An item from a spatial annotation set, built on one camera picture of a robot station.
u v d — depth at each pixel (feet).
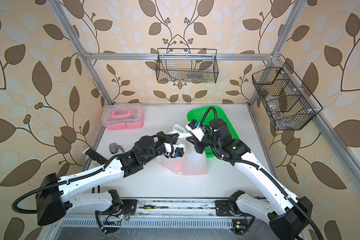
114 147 3.07
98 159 2.99
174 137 2.23
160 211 2.42
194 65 3.20
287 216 1.20
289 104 2.39
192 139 2.14
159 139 2.12
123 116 3.34
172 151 1.90
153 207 2.46
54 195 1.32
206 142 1.96
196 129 1.93
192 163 2.58
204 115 1.78
